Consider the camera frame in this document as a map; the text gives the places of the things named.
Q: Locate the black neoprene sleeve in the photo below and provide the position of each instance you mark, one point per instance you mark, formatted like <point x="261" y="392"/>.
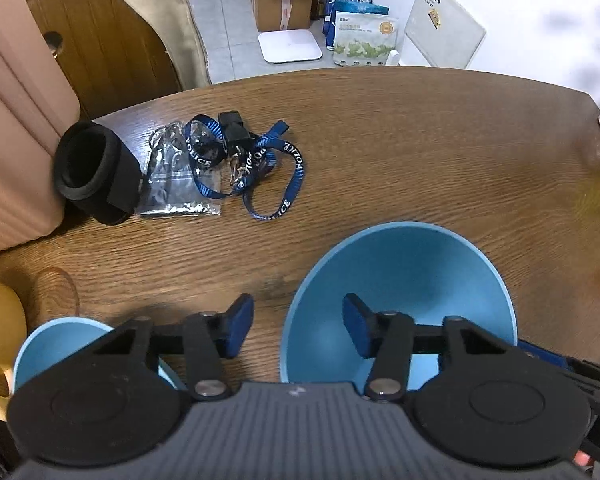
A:
<point x="100" y="175"/>

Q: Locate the brown cardboard box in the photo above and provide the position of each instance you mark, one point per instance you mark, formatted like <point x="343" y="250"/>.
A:
<point x="285" y="2"/>

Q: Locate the pink ribbed suitcase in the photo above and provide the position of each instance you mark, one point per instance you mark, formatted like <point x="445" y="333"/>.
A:
<point x="20" y="110"/>

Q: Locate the brown wooden chair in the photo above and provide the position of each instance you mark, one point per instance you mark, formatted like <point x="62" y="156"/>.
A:
<point x="105" y="45"/>

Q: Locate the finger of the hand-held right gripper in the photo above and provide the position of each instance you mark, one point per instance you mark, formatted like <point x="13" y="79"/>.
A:
<point x="545" y="355"/>

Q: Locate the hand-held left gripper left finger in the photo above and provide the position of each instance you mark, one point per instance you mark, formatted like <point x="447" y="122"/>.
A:
<point x="237" y="325"/>

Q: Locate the clear zip bag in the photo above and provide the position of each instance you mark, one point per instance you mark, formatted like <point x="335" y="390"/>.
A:
<point x="172" y="185"/>

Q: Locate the green white packaging bag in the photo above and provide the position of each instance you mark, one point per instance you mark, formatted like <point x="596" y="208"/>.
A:
<point x="367" y="37"/>

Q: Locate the blue packaging bag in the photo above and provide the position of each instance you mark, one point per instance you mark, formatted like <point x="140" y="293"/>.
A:
<point x="342" y="2"/>

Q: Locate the blue bowl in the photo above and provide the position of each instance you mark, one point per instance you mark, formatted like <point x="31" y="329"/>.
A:
<point x="405" y="270"/>
<point x="55" y="347"/>

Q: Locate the person's right hand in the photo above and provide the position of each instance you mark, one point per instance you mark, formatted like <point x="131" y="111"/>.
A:
<point x="583" y="458"/>

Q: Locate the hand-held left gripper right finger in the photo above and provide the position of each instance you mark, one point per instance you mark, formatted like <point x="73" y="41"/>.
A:
<point x="357" y="325"/>

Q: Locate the white board panel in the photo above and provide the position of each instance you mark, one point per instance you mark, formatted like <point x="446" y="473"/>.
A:
<point x="445" y="25"/>

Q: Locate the white bathroom scale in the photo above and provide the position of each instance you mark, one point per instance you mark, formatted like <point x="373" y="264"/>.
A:
<point x="290" y="46"/>

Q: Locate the beige jacket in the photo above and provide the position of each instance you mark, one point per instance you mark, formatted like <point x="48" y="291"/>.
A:
<point x="155" y="10"/>

